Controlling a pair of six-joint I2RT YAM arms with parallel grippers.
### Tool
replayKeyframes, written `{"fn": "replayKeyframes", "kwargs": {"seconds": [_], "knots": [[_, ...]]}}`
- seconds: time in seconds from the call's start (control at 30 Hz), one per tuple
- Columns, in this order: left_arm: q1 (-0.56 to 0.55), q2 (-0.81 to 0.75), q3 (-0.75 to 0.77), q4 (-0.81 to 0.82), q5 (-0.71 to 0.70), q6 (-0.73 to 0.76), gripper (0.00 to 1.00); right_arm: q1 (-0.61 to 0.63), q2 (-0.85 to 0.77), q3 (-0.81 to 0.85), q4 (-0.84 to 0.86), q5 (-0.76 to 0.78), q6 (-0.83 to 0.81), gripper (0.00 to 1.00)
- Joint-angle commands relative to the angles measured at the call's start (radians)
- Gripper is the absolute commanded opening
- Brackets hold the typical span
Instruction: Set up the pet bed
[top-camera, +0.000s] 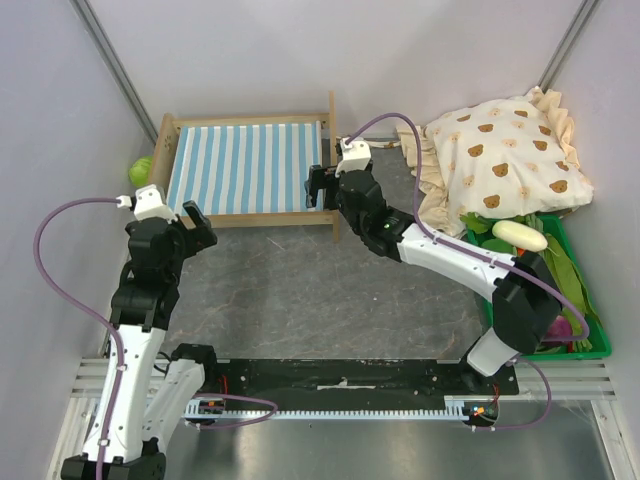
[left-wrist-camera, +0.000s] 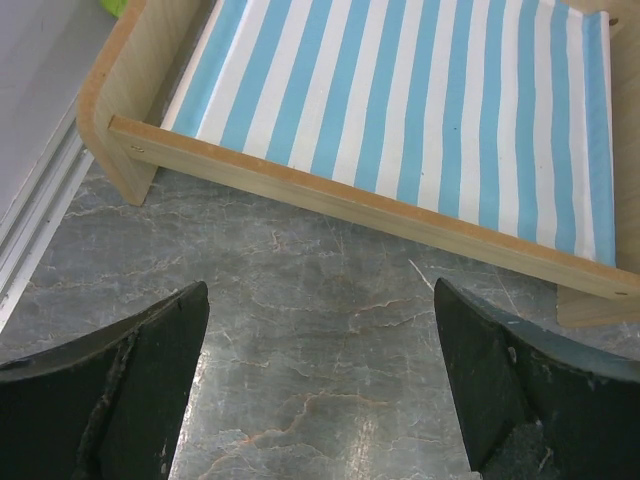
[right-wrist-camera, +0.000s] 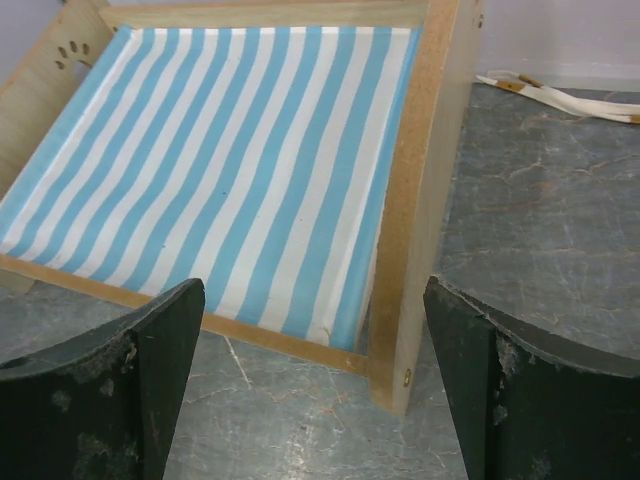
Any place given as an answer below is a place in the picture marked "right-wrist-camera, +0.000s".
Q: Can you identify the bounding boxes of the bear print cream quilt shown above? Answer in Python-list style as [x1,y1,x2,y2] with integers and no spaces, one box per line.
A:
[476,70,639,125]

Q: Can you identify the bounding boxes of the wooden pet bed frame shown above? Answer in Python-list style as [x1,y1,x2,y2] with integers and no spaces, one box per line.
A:
[1,1,482,415]

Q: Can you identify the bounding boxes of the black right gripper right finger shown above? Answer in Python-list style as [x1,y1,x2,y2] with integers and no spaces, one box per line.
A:
[424,276,639,479]

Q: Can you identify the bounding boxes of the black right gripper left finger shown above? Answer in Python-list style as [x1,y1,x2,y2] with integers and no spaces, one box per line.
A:
[1,278,205,479]

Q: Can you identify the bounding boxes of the blue white striped mattress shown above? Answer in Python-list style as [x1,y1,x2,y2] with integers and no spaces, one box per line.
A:
[1,26,421,350]

